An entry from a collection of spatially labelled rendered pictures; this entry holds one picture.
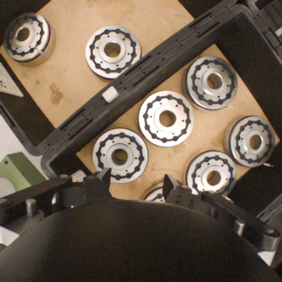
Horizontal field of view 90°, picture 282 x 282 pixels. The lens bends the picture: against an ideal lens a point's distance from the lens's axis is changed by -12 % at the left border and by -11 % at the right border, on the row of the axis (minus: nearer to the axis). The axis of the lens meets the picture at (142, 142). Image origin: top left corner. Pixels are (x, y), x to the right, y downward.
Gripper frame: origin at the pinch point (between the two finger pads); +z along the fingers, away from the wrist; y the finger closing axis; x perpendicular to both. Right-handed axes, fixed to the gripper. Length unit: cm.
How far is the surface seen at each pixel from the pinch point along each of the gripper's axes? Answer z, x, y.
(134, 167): 14.4, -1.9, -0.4
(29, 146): 7.2, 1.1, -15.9
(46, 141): 7.2, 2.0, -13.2
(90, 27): 17.2, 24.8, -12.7
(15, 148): 30.1, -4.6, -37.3
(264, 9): 17.6, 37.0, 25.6
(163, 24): 17.3, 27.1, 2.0
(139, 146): 14.4, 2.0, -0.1
